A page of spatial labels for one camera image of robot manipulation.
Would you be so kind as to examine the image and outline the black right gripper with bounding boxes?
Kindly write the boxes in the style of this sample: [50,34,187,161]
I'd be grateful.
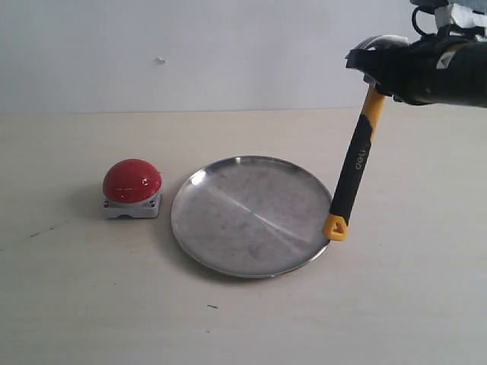
[345,36,486,106]

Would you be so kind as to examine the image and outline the yellow black claw hammer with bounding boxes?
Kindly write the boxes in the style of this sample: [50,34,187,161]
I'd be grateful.
[323,87,385,241]

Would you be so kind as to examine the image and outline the round stainless steel plate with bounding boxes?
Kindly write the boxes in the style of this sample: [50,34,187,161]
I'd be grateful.
[170,155,332,279]

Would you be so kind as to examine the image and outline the red dome push button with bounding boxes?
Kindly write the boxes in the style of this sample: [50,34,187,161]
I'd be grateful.
[102,158,163,219]

